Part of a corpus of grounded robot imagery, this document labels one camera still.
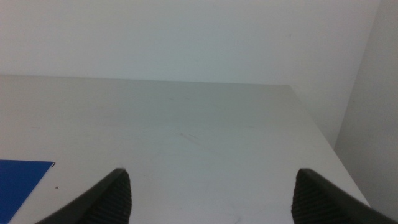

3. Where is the blue rectangular mat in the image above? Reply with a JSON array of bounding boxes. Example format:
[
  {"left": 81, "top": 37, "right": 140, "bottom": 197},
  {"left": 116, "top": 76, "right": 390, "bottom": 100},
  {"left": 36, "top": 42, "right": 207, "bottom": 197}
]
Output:
[{"left": 0, "top": 159, "right": 57, "bottom": 224}]

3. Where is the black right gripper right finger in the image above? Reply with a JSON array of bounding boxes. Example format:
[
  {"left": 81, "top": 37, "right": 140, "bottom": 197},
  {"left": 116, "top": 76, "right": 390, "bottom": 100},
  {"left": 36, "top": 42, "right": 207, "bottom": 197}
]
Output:
[{"left": 290, "top": 168, "right": 398, "bottom": 224}]

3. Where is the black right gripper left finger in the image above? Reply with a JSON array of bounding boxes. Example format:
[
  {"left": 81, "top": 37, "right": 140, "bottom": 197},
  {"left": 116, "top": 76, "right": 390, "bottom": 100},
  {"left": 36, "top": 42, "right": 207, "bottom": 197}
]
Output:
[{"left": 35, "top": 167, "right": 132, "bottom": 224}]

